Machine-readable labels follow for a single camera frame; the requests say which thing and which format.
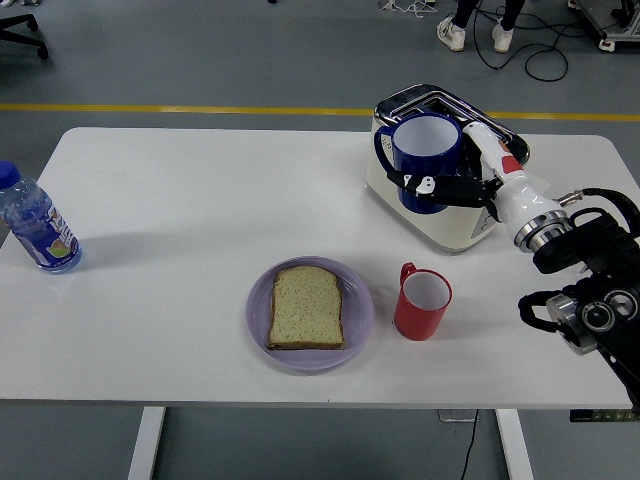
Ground metal equipment frame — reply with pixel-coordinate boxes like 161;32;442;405
568;0;640;52

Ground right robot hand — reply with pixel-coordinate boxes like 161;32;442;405
385;121;565;236

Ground black cable under table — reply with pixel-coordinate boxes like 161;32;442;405
458;409;481;480

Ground blue enamel cup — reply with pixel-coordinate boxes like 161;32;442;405
373;112;464;215

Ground black floor cable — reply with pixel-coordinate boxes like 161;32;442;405
469;0;601;82

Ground black office chair base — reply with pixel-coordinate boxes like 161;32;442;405
0;13;50;61

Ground cream and chrome toaster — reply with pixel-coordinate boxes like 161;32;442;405
363;83;535;256

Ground table height control panel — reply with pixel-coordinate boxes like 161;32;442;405
568;409;635;424

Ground red enamel cup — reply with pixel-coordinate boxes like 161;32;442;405
393;261;453;343

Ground white table leg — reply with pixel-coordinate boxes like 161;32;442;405
127;406;167;480
494;408;535;480

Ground water bottle with blue cap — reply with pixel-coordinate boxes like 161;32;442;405
0;159;84;275

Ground person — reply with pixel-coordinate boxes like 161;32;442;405
436;0;526;54

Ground purple plate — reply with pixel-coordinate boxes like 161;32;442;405
245;255;375;372

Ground grey box under table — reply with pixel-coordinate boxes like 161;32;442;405
437;409;479;424

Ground slice of bread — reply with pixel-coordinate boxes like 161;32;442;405
265;265;347;351

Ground white floor cables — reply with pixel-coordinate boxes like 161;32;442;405
377;0;437;20

